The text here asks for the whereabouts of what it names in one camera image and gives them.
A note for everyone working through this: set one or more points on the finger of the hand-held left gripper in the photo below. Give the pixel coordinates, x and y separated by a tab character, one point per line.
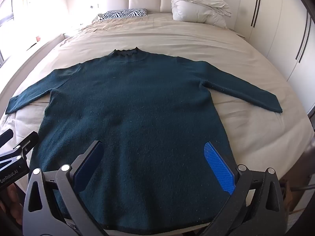
25	143
7	135

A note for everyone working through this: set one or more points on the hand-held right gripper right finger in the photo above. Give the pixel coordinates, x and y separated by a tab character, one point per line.
217	168

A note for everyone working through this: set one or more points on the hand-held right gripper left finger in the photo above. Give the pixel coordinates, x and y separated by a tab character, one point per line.
89	162

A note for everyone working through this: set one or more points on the dark teal knit sweater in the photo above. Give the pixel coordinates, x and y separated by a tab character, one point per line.
137	108

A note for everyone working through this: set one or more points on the person's left hand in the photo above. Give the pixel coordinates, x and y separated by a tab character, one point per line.
12	199

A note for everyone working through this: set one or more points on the bed with beige sheet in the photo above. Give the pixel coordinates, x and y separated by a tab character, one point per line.
187	36

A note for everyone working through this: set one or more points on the white wardrobe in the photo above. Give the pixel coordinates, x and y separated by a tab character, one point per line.
275	29

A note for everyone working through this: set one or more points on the zebra print pillow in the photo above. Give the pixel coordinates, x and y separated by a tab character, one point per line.
123	13

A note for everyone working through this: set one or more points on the folded white duvet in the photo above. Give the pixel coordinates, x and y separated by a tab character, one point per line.
196	7

